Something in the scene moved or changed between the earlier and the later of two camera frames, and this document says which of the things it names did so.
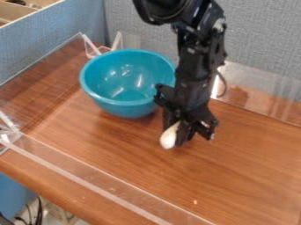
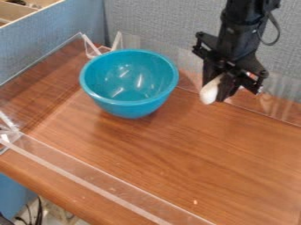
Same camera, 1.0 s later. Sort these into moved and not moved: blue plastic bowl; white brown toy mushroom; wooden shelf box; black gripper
Moved: black gripper; white brown toy mushroom
Not moved: wooden shelf box; blue plastic bowl
